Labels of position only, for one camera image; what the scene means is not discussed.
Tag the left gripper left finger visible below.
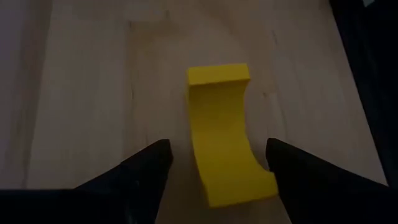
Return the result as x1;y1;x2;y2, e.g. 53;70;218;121
74;139;174;224

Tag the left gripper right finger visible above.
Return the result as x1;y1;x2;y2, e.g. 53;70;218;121
266;138;398;224

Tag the yellow lego brick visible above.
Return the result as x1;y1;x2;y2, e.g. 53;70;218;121
185;63;279;208

